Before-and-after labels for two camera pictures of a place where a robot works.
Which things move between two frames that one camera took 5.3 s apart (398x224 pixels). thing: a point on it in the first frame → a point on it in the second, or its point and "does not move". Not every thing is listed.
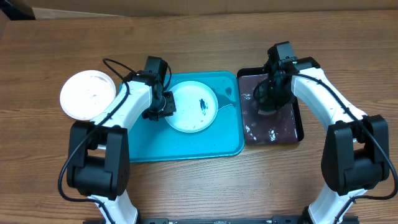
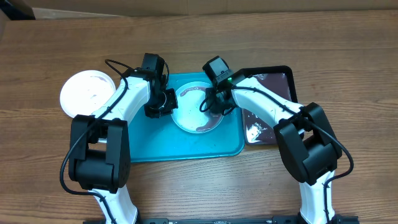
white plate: (85, 94) does not move
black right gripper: (266, 101) → (212, 106)
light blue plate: (196, 107) does not move
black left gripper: (169, 109) does not move
